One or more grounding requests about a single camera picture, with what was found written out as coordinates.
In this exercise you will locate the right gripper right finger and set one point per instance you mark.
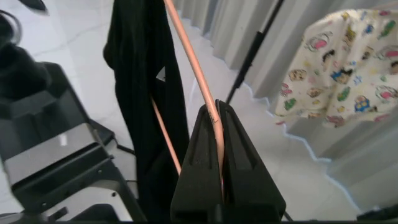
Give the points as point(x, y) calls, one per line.
point(248, 186)

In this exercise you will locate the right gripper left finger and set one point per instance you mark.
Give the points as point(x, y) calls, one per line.
point(199, 186)

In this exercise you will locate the pink clothes hanger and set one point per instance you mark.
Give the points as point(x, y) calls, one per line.
point(189, 53)

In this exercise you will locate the black garment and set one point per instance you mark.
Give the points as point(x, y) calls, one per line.
point(136, 62)

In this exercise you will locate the cream printed garment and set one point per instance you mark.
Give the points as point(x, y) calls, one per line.
point(342, 68)

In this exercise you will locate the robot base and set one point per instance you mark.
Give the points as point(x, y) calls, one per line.
point(46, 149)

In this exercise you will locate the black clothes rack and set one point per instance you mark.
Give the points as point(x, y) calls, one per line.
point(253, 46)

